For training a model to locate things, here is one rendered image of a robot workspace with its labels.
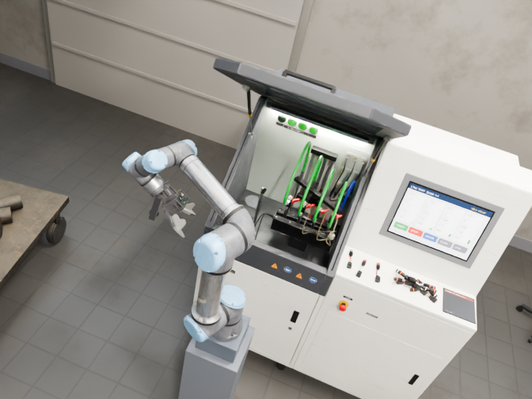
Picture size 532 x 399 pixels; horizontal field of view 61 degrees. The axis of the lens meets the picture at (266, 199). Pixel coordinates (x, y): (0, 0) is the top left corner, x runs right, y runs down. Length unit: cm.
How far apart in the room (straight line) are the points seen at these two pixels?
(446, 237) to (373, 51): 200
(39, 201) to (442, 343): 264
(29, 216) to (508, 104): 361
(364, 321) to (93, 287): 180
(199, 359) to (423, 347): 114
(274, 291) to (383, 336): 61
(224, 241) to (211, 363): 76
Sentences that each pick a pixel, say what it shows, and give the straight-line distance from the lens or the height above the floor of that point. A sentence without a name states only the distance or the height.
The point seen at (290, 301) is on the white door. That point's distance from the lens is 249.
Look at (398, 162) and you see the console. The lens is 223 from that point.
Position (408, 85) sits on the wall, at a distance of 401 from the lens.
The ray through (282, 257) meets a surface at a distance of 228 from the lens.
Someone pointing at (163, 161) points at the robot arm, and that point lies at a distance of 161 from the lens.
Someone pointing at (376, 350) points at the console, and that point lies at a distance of 262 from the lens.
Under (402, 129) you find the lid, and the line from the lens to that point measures 161.
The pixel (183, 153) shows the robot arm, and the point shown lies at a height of 161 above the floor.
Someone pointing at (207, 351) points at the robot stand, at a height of 81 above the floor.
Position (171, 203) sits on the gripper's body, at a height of 143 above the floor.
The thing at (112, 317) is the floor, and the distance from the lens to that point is 313.
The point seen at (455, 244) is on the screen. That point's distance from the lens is 239.
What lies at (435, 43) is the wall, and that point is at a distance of 390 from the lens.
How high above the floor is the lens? 258
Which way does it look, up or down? 39 degrees down
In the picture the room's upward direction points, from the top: 15 degrees clockwise
